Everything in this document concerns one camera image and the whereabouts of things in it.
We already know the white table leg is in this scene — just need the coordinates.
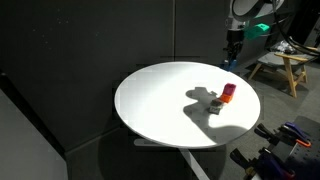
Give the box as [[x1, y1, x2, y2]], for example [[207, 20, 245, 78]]
[[133, 137, 211, 180]]

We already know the purple clamp with orange tips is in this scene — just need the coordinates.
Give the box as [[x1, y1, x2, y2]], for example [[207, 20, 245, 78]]
[[256, 148, 297, 180], [279, 121, 313, 149]]

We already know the black spring clamp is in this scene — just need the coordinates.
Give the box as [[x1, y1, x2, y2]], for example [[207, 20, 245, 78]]
[[253, 122, 282, 145], [229, 147, 258, 175]]

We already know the round white table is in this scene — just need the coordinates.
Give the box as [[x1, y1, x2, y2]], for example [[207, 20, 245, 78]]
[[114, 61, 262, 150]]

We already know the silver crinkled bag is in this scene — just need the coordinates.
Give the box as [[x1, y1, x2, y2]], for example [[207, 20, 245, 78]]
[[270, 39, 297, 55]]

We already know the wooden chair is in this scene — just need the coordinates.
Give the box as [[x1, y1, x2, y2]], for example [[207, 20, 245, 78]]
[[247, 43, 320, 99]]

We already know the orange block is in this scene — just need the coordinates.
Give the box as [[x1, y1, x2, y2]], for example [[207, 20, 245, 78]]
[[219, 93, 233, 104]]

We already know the pink block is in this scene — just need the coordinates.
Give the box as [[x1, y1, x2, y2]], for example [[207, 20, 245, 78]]
[[222, 82, 238, 97]]

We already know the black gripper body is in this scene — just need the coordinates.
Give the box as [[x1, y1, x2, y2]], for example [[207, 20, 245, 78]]
[[226, 28, 247, 45]]

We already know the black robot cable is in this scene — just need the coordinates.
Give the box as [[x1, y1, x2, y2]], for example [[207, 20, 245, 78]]
[[271, 0, 320, 58]]

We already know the grey block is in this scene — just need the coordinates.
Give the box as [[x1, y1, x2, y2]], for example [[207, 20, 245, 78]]
[[208, 98, 225, 116]]

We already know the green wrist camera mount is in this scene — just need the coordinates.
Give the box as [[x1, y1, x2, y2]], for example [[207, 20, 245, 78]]
[[243, 22, 271, 41]]

